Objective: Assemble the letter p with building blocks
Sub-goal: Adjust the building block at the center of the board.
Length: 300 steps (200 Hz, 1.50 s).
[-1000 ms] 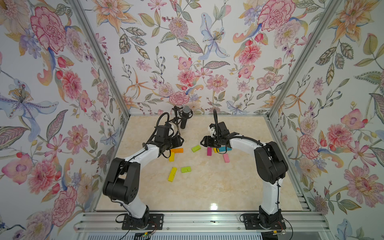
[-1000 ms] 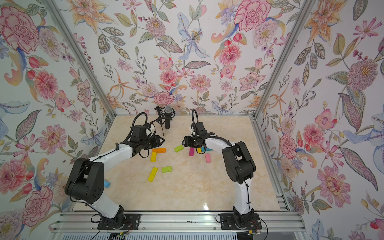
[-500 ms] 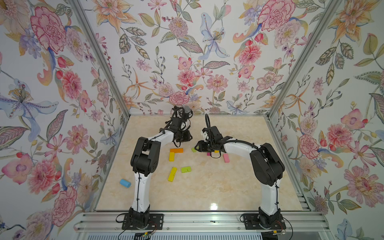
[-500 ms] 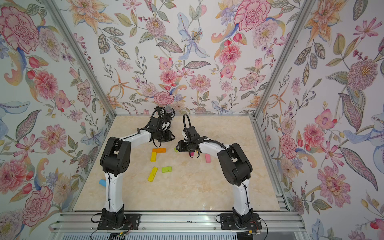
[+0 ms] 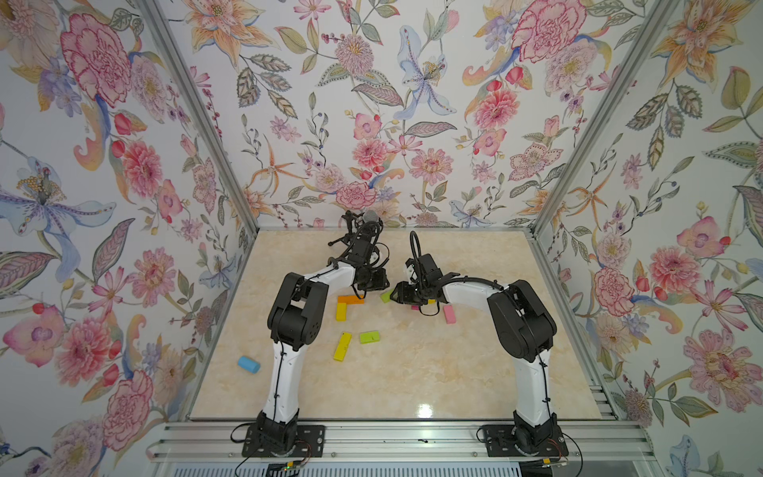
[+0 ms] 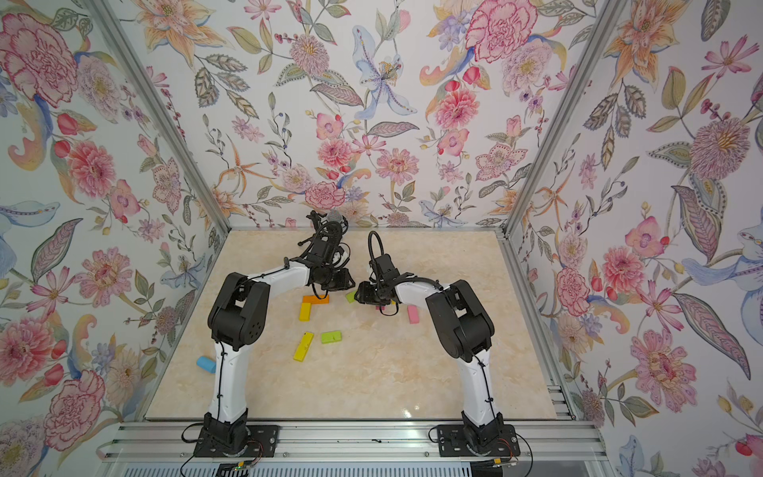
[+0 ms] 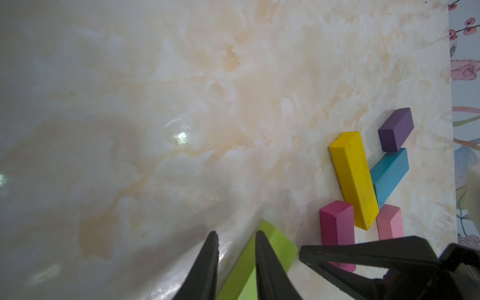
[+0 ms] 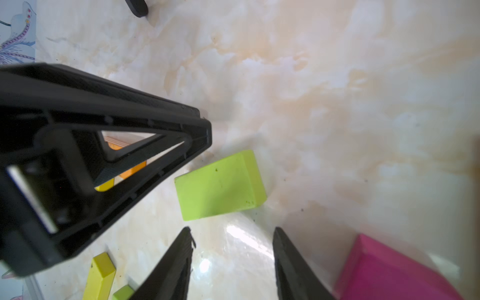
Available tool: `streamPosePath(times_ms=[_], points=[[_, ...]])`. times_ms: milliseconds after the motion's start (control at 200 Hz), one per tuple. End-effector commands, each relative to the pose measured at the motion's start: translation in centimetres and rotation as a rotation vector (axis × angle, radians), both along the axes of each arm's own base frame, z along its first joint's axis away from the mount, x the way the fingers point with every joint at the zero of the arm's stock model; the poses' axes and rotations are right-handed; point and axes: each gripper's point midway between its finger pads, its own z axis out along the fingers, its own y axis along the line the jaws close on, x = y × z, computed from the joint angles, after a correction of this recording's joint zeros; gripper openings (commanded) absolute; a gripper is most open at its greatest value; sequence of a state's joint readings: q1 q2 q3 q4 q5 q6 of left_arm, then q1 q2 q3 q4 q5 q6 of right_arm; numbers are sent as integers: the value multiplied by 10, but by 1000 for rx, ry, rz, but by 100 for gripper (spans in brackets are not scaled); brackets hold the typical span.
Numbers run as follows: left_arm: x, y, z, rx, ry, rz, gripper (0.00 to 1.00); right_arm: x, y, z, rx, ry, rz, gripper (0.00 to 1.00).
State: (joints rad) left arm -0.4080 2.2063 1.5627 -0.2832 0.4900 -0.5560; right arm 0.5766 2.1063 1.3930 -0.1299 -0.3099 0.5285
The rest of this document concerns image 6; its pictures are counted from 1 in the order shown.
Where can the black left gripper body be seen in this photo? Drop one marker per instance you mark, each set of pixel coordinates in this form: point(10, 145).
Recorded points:
point(324, 272)

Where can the black microphone tripod stand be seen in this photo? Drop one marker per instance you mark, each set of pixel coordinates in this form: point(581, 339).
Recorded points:
point(310, 247)

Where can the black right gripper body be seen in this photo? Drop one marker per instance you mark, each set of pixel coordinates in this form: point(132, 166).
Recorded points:
point(381, 288)

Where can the yellow short block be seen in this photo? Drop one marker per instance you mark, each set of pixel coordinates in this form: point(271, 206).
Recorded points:
point(305, 312)

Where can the yellow long block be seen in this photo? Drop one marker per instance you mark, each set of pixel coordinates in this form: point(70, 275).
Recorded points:
point(303, 347)

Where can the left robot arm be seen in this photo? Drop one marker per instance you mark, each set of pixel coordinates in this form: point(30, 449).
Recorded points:
point(238, 317)

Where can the orange long block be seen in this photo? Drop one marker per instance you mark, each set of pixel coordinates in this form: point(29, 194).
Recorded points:
point(312, 299)

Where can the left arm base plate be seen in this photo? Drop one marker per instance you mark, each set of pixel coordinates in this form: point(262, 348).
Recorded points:
point(245, 442)

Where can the light blue block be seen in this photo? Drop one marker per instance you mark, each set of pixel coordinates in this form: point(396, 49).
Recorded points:
point(207, 364)

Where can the pink block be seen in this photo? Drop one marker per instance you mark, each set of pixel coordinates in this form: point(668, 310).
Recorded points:
point(413, 314)

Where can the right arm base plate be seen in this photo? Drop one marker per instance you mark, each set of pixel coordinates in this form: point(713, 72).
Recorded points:
point(490, 441)

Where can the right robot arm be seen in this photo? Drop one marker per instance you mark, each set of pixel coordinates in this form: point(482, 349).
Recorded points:
point(464, 330)

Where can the aluminium front rail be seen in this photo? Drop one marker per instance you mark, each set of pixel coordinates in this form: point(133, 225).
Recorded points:
point(172, 441)

